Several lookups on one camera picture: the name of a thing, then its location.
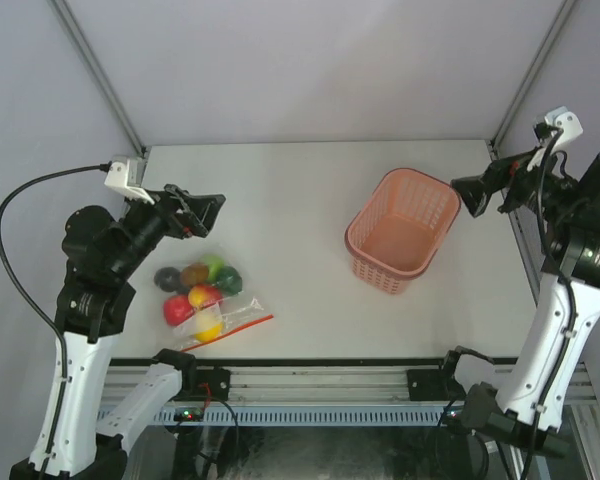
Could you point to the aluminium front rail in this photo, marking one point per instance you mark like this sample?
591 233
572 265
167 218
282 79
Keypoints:
386 384

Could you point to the black fake fruit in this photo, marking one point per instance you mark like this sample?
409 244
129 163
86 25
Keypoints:
167 279

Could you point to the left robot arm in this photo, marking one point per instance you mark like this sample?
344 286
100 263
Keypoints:
102 254

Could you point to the yellow fake pear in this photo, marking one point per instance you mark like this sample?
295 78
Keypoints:
208 324

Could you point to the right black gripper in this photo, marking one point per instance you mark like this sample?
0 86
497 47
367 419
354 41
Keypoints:
498 173

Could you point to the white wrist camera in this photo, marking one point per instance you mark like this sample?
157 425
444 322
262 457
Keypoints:
124 177
557 128

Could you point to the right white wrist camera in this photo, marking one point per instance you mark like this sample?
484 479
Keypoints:
557 128

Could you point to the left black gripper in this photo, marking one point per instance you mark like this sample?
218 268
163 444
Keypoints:
198 215

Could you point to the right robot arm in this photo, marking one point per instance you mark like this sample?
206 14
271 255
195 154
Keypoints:
526 410

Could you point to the pink plastic basket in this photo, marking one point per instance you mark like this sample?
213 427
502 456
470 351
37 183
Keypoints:
396 235

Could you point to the grey slotted cable duct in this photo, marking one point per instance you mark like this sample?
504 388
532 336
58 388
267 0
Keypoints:
218 415

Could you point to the red yellow fake peach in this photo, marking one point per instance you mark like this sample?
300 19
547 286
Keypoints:
202 296

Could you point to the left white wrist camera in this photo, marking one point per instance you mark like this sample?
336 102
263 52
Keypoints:
124 177

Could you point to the clear zip top bag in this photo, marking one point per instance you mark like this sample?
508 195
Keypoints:
239 312

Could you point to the brown fake fruit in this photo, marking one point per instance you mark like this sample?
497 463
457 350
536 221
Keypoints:
194 274

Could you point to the dark green fake fruit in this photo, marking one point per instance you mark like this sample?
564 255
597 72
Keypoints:
229 280

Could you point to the light green fake apple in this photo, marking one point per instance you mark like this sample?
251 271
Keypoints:
214 264

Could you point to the red fake apple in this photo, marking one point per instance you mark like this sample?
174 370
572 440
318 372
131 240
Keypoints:
177 309

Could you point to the right aluminium frame post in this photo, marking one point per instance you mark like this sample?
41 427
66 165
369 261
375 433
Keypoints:
541 56

